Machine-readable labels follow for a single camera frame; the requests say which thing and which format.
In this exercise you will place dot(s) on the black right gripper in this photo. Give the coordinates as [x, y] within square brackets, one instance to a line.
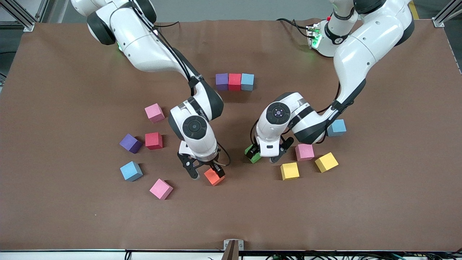
[217, 168]

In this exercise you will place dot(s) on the green foam cube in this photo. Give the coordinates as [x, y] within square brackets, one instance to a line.
[255, 158]

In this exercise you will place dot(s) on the orange foam cube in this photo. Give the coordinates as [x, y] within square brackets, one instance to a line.
[212, 178]

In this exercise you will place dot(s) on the blue foam cube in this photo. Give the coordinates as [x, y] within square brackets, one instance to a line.
[247, 81]
[131, 170]
[338, 128]

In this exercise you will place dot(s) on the red foam cube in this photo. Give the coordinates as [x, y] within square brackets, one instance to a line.
[153, 140]
[234, 81]

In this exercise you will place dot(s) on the purple foam cube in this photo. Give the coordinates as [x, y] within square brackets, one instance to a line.
[130, 143]
[222, 80]

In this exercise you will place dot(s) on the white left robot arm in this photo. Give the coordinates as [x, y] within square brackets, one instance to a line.
[361, 54]

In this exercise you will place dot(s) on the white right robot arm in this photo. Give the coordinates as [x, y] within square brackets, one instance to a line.
[144, 47]

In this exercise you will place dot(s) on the yellow foam cube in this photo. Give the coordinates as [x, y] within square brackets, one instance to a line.
[290, 170]
[326, 161]

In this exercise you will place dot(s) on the table cover sheet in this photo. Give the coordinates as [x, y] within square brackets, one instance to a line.
[231, 216]

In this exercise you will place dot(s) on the pink foam cube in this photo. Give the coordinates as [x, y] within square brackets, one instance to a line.
[161, 188]
[154, 112]
[304, 152]

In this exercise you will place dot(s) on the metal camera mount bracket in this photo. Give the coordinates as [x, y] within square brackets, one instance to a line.
[232, 252]

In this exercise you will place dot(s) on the white table edge rail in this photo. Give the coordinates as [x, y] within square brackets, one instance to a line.
[72, 255]

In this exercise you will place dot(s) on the aluminium frame post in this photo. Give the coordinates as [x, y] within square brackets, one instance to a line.
[438, 22]
[28, 26]

